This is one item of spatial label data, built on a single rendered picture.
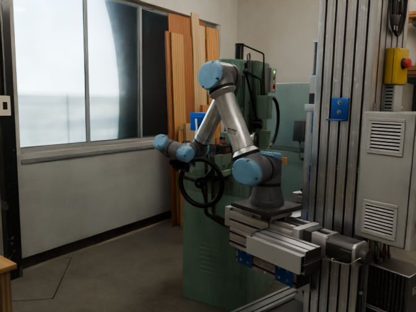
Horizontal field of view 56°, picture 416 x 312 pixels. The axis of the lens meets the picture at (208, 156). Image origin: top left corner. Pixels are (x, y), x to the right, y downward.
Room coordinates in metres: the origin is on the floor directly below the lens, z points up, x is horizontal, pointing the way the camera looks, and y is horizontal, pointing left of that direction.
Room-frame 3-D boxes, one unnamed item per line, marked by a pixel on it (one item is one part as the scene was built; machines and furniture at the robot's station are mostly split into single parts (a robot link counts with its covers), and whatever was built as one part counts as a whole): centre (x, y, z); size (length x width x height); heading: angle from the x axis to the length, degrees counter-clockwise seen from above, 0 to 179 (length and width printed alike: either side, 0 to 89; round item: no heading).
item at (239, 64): (2.43, -0.12, 1.35); 0.18 x 0.18 x 0.31
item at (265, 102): (2.55, -0.36, 1.23); 0.09 x 0.08 x 0.15; 152
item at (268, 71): (2.64, -0.40, 1.40); 0.10 x 0.06 x 0.16; 152
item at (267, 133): (2.52, -0.35, 1.02); 0.09 x 0.07 x 0.12; 62
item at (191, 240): (2.54, -0.18, 0.36); 0.58 x 0.45 x 0.71; 152
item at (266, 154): (1.67, -0.26, 0.98); 0.13 x 0.12 x 0.14; 144
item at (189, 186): (2.54, -0.18, 0.76); 0.57 x 0.45 x 0.09; 152
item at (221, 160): (2.25, -0.05, 0.92); 0.15 x 0.13 x 0.09; 62
